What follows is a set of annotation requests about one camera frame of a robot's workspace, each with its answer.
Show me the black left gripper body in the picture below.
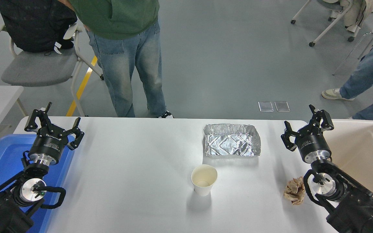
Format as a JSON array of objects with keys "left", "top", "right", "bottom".
[{"left": 28, "top": 127, "right": 70, "bottom": 160}]

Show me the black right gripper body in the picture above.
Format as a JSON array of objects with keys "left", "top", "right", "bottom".
[{"left": 298, "top": 127, "right": 332, "bottom": 160}]

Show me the tan paper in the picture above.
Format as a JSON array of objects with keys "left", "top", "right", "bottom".
[{"left": 284, "top": 177, "right": 306, "bottom": 206}]

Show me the silver foil tray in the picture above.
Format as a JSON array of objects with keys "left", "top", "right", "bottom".
[{"left": 203, "top": 124, "right": 261, "bottom": 157}]

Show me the white paper cup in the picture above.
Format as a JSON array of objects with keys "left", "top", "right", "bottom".
[{"left": 191, "top": 164, "right": 218, "bottom": 197}]

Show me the blue plastic tray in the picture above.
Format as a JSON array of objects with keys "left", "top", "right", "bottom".
[{"left": 0, "top": 134, "right": 76, "bottom": 233}]

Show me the large pale plastic bin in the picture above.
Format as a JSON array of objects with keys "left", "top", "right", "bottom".
[{"left": 323, "top": 119, "right": 373, "bottom": 216}]

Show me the grey seat white chair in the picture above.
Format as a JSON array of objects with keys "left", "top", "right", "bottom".
[{"left": 0, "top": 23, "right": 106, "bottom": 117}]

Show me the person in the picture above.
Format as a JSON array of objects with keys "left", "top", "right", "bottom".
[
  {"left": 59, "top": 0, "right": 174, "bottom": 118},
  {"left": 322, "top": 18, "right": 373, "bottom": 122}
]

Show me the white rolling chair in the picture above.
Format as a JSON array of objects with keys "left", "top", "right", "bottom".
[{"left": 291, "top": 0, "right": 357, "bottom": 47}]

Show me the black bag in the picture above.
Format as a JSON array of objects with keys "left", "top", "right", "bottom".
[{"left": 0, "top": 0, "right": 78, "bottom": 53}]

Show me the beige jacket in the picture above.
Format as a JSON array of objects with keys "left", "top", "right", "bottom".
[{"left": 322, "top": 0, "right": 373, "bottom": 33}]

